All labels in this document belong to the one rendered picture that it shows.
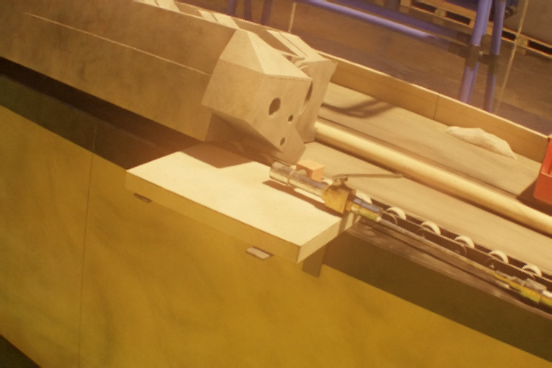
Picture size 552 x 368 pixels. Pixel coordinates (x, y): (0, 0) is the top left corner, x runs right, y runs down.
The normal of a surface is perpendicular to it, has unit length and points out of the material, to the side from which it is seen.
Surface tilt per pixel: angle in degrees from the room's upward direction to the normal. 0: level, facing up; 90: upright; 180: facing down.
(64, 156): 90
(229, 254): 90
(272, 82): 90
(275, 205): 0
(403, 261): 90
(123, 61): 80
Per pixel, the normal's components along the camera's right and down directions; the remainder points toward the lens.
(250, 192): 0.19, -0.91
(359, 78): -0.54, 0.20
